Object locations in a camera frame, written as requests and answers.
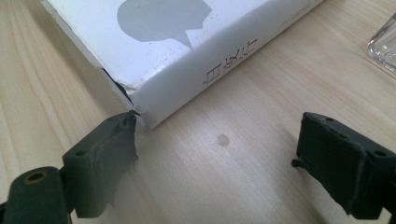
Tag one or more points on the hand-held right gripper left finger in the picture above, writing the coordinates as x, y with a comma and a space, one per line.
99, 161

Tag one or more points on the clear acrylic book rack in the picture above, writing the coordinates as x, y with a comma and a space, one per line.
386, 46

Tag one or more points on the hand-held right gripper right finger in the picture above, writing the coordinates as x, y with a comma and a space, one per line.
339, 158

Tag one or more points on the white book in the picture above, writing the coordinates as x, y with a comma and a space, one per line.
162, 62

